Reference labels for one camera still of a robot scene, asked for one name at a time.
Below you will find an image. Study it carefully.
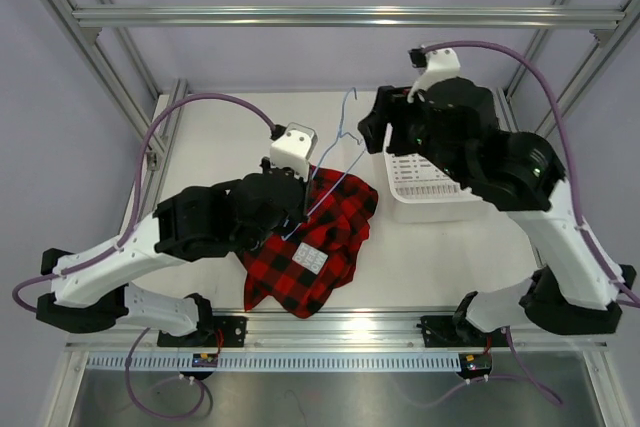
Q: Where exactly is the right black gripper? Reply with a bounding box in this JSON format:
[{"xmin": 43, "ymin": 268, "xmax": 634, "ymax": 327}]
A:
[{"xmin": 357, "ymin": 85, "xmax": 466, "ymax": 184}]

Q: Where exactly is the light blue wire hanger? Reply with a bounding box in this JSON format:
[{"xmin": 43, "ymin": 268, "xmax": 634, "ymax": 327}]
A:
[{"xmin": 280, "ymin": 87, "xmax": 369, "ymax": 242}]

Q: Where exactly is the red black plaid shirt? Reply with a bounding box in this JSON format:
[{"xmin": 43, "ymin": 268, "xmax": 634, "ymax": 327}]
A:
[{"xmin": 239, "ymin": 168, "xmax": 379, "ymax": 319}]

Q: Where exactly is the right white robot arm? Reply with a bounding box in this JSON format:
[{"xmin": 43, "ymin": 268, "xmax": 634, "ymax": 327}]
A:
[{"xmin": 358, "ymin": 77, "xmax": 636, "ymax": 345}]

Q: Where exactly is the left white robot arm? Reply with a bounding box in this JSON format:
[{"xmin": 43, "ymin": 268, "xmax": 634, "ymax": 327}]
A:
[{"xmin": 36, "ymin": 158, "xmax": 310, "ymax": 346}]

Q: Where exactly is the white plastic basket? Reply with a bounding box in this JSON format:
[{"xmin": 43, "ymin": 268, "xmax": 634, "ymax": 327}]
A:
[{"xmin": 382, "ymin": 89, "xmax": 494, "ymax": 225}]

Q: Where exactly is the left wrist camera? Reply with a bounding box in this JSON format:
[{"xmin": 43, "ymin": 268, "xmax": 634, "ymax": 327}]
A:
[{"xmin": 269, "ymin": 123, "xmax": 318, "ymax": 181}]

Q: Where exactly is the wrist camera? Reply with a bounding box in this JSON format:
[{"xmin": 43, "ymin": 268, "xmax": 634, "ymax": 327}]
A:
[
  {"xmin": 269, "ymin": 123, "xmax": 318, "ymax": 181},
  {"xmin": 407, "ymin": 48, "xmax": 461, "ymax": 103}
]

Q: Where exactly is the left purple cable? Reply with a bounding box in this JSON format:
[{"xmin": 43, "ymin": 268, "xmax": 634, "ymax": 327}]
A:
[{"xmin": 12, "ymin": 92, "xmax": 279, "ymax": 421}]

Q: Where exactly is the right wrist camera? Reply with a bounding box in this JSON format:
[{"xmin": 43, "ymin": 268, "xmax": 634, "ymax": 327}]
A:
[{"xmin": 407, "ymin": 48, "xmax": 461, "ymax": 103}]

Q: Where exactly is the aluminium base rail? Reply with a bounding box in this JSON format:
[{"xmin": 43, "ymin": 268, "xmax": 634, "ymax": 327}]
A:
[{"xmin": 64, "ymin": 309, "xmax": 608, "ymax": 352}]

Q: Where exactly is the aluminium frame crossbar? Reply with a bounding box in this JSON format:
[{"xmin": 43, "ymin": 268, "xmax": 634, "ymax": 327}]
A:
[{"xmin": 73, "ymin": 5, "xmax": 626, "ymax": 30}]

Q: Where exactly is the white slotted cable duct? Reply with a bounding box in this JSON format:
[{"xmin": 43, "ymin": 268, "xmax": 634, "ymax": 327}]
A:
[{"xmin": 85, "ymin": 350, "xmax": 464, "ymax": 374}]

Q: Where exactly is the left aluminium frame post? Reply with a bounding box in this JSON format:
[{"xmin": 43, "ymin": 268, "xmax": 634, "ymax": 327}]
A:
[{"xmin": 40, "ymin": 0, "xmax": 168, "ymax": 170}]

